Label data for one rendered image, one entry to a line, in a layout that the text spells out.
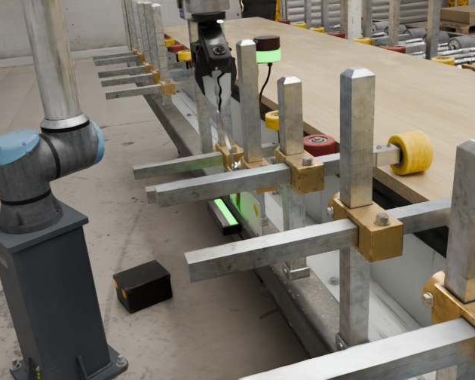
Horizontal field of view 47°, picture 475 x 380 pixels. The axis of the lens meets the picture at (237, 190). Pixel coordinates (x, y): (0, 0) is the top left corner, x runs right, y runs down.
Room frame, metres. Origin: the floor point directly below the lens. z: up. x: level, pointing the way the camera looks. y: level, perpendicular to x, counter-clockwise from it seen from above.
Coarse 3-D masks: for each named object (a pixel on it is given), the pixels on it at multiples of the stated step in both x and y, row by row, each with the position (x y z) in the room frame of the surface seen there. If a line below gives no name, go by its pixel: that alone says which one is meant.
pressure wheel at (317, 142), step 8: (312, 136) 1.23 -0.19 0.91; (320, 136) 1.23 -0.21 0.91; (328, 136) 1.22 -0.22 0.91; (304, 144) 1.19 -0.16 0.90; (312, 144) 1.18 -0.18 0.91; (320, 144) 1.17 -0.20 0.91; (328, 144) 1.18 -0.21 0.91; (312, 152) 1.17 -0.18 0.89; (320, 152) 1.17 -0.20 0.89; (328, 152) 1.17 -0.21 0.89
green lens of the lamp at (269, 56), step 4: (256, 52) 1.20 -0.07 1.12; (260, 52) 1.20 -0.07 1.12; (264, 52) 1.19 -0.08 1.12; (268, 52) 1.19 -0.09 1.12; (272, 52) 1.19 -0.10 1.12; (276, 52) 1.20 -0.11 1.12; (256, 56) 1.20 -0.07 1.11; (260, 56) 1.20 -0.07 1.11; (264, 56) 1.19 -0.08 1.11; (268, 56) 1.19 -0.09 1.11; (272, 56) 1.19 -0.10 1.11; (276, 56) 1.20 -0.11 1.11; (260, 60) 1.20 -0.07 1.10; (264, 60) 1.19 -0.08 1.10; (268, 60) 1.19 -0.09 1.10; (272, 60) 1.19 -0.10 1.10; (276, 60) 1.20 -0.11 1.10
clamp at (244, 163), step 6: (240, 162) 1.24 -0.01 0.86; (246, 162) 1.19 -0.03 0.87; (252, 162) 1.19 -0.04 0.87; (258, 162) 1.19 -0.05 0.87; (264, 162) 1.18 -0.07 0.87; (246, 168) 1.18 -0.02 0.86; (252, 168) 1.15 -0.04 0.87; (276, 186) 1.13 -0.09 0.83; (258, 192) 1.12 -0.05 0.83; (264, 192) 1.12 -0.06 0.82
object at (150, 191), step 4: (228, 172) 1.17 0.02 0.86; (204, 176) 1.15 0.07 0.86; (184, 180) 1.14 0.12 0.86; (160, 184) 1.13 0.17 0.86; (148, 188) 1.10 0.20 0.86; (152, 188) 1.10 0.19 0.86; (148, 192) 1.09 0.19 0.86; (152, 192) 1.09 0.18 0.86; (148, 196) 1.09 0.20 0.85; (152, 196) 1.09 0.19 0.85; (148, 200) 1.09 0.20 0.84; (152, 200) 1.09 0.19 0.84; (156, 200) 1.09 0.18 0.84
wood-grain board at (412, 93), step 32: (256, 32) 3.16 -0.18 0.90; (288, 32) 3.06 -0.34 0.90; (288, 64) 2.17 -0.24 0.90; (320, 64) 2.12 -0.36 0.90; (352, 64) 2.07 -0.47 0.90; (384, 64) 2.03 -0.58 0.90; (416, 64) 1.98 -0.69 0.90; (320, 96) 1.63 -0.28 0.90; (384, 96) 1.58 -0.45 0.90; (416, 96) 1.55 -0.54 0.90; (448, 96) 1.52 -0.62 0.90; (320, 128) 1.31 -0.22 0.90; (384, 128) 1.27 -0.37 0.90; (416, 128) 1.25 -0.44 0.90; (448, 128) 1.23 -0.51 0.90; (448, 160) 1.03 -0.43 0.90; (416, 192) 0.89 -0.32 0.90; (448, 192) 0.88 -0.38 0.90
